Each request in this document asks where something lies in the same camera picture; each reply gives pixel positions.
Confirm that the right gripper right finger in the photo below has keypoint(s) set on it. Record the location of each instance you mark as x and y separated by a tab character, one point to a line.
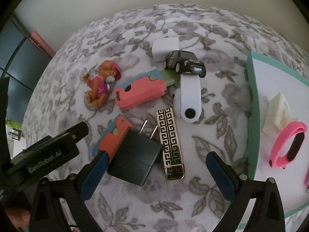
267	213

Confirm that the brown pink puppy figurine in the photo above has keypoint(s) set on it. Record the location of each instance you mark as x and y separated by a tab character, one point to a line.
100	85

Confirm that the black power adapter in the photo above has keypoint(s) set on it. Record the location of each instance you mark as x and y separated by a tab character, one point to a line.
134	158

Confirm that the white power adapter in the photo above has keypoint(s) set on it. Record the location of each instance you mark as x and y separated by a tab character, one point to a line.
162	47

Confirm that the black gold patterned lighter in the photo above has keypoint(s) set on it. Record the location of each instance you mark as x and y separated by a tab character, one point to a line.
172	157

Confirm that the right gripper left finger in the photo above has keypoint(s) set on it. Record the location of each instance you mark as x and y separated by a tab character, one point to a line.
47	213

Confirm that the teal white box tray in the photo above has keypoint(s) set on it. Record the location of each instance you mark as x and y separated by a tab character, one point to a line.
266	78

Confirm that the black toy car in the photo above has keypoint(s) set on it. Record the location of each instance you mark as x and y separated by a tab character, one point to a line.
182	61

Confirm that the pink smart band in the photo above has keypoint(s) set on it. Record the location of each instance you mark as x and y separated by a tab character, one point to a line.
287	145

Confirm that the pink wooden furniture edge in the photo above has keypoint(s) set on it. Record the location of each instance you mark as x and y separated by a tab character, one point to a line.
42	44

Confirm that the cream plastic piece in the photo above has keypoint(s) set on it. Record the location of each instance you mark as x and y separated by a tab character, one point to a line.
278	116

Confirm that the orange blue folding tool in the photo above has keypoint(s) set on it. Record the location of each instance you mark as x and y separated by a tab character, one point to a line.
112	137

